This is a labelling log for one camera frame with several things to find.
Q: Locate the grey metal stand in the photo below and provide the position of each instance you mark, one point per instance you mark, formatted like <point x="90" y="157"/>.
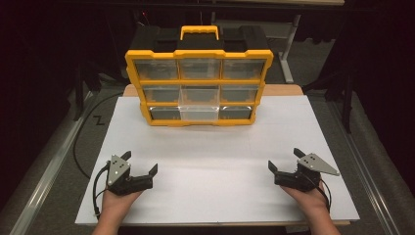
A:
<point x="288" y="62"/>

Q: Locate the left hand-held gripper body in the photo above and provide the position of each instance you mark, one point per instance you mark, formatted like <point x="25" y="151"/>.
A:
<point x="119" y="169"/>

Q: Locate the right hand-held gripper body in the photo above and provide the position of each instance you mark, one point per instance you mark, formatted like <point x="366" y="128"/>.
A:
<point x="311" y="163"/>

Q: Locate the pulled-out clear plastic drawer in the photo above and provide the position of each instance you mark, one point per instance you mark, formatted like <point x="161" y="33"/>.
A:
<point x="199" y="112"/>

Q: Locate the yellow and black drawer organizer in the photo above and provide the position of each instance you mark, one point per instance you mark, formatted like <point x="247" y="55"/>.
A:
<point x="199" y="54"/>

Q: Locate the black stand leg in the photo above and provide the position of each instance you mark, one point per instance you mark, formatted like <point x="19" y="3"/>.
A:
<point x="348" y="104"/>
<point x="79" y="94"/>

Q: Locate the person's right hand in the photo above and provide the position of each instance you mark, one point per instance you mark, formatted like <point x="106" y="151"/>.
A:
<point x="311" y="202"/>

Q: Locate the set of clear organizer drawers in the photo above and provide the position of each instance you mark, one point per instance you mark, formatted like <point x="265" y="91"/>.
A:
<point x="156" y="69"/>

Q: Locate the person's left hand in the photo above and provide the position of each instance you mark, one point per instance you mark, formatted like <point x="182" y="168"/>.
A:
<point x="115" y="204"/>

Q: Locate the white table board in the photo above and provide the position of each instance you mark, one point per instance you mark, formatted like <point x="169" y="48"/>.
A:
<point x="208" y="163"/>

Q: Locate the aluminium floor rail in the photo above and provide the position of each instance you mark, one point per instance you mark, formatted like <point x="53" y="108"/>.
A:
<point x="49" y="169"/>
<point x="365" y="169"/>

